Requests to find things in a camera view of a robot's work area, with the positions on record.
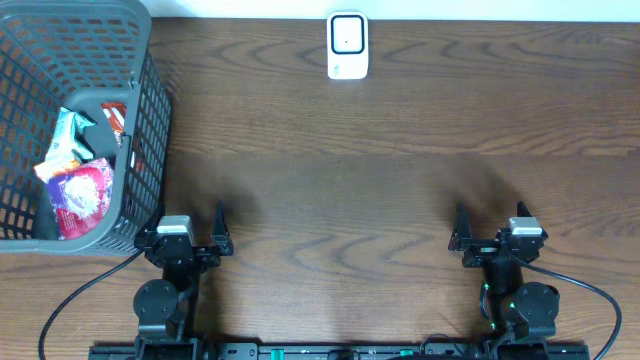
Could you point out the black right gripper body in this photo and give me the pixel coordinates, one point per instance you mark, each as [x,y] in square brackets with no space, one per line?
[482,252]

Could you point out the red white striped packet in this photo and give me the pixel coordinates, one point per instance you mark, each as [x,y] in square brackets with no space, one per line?
[115,113]

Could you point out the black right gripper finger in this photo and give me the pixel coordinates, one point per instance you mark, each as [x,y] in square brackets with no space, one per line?
[461,236]
[522,210]

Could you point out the small orange snack packet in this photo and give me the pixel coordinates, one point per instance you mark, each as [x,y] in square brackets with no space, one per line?
[55,167]

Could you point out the red purple snack bag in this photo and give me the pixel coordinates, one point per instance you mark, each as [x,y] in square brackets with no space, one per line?
[81,198]

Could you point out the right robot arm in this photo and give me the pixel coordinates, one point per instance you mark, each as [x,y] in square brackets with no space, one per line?
[522,314]

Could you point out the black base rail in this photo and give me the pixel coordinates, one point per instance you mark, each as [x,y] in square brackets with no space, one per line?
[252,351]

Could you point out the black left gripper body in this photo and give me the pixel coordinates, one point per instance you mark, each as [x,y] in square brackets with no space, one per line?
[201,250]

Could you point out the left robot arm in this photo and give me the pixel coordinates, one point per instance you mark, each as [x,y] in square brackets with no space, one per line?
[166,307]

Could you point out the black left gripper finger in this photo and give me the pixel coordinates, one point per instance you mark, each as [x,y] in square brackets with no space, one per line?
[220,234]
[155,218]

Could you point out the teal white snack packet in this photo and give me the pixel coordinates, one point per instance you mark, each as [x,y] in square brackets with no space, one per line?
[65,143]

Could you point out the grey plastic mesh basket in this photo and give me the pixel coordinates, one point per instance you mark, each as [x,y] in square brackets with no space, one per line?
[77,55]

